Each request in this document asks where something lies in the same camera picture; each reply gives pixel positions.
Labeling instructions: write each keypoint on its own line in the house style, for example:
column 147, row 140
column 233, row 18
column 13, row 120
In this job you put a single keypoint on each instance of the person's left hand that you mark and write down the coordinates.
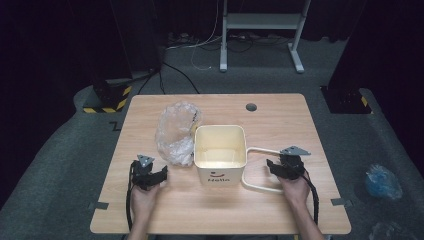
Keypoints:
column 143, row 201

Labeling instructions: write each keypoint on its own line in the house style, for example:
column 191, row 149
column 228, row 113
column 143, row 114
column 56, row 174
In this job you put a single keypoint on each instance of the cream plastic trash bin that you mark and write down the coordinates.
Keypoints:
column 220, row 171

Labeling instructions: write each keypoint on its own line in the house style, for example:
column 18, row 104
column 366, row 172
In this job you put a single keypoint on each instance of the white metal stand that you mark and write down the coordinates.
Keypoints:
column 263, row 20

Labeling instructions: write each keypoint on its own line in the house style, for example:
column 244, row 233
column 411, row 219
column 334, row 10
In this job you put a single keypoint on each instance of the clear plastic trash bag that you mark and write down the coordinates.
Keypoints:
column 175, row 133

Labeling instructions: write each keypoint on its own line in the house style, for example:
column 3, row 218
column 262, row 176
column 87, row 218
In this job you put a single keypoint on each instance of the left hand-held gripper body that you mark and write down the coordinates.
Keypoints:
column 142, row 175

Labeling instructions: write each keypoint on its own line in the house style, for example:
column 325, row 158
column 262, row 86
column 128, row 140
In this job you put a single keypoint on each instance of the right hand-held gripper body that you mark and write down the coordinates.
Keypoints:
column 292, row 165

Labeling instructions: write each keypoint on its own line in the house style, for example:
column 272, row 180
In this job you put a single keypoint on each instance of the black yellow striped stand base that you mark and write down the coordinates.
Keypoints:
column 346, row 100
column 110, row 100

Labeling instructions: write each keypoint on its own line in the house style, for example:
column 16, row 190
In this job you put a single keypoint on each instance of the blue plastic bag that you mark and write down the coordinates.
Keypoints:
column 381, row 182

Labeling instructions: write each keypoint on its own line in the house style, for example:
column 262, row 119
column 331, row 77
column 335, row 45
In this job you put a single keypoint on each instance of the person's right hand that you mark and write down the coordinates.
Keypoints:
column 295, row 191

